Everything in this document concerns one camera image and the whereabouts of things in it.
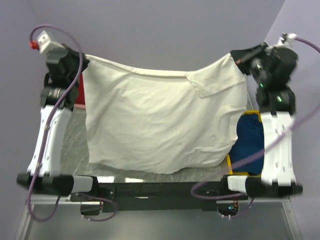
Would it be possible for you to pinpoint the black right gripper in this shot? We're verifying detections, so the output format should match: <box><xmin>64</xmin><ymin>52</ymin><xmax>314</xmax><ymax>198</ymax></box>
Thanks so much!
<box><xmin>230</xmin><ymin>42</ymin><xmax>272</xmax><ymax>86</ymax></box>

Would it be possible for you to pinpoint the white t shirt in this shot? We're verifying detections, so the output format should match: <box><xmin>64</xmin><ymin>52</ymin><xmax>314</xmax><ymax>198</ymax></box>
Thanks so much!
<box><xmin>82</xmin><ymin>54</ymin><xmax>248</xmax><ymax>174</ymax></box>

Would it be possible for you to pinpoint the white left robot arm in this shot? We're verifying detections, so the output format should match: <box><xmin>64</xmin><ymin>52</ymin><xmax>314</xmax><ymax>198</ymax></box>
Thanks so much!
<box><xmin>16</xmin><ymin>46</ymin><xmax>100</xmax><ymax>201</ymax></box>

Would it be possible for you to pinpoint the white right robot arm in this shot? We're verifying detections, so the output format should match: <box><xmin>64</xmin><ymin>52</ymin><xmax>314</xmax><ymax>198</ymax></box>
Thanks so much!
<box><xmin>219</xmin><ymin>43</ymin><xmax>303</xmax><ymax>200</ymax></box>

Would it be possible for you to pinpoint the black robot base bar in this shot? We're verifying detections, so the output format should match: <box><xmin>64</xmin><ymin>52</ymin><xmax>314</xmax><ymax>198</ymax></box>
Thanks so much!
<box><xmin>69</xmin><ymin>181</ymin><xmax>250</xmax><ymax>216</ymax></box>

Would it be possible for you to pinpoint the red folded t shirt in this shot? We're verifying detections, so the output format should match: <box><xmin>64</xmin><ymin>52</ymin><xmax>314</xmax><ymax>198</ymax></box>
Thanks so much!
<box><xmin>75</xmin><ymin>73</ymin><xmax>85</xmax><ymax>105</ymax></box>

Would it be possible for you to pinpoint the pink folded t shirt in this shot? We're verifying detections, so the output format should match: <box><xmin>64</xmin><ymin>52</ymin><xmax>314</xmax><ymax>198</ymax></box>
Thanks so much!
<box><xmin>74</xmin><ymin>104</ymin><xmax>86</xmax><ymax>110</ymax></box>

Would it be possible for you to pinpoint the yellow plastic bin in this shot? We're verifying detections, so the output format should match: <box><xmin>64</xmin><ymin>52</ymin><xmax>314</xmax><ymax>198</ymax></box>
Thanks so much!
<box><xmin>225</xmin><ymin>109</ymin><xmax>262</xmax><ymax>177</ymax></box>

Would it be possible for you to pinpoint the blue t shirt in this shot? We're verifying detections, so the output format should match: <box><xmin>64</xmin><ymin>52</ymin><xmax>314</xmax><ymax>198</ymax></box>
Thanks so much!
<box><xmin>228</xmin><ymin>112</ymin><xmax>266</xmax><ymax>175</ymax></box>

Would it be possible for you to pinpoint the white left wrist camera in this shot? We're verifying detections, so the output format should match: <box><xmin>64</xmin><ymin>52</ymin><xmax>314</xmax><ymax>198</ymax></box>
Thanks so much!
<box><xmin>29</xmin><ymin>30</ymin><xmax>65</xmax><ymax>55</ymax></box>

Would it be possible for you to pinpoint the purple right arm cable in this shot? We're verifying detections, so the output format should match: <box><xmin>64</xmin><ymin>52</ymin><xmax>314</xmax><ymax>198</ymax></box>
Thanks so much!
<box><xmin>190</xmin><ymin>36</ymin><xmax>320</xmax><ymax>222</ymax></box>

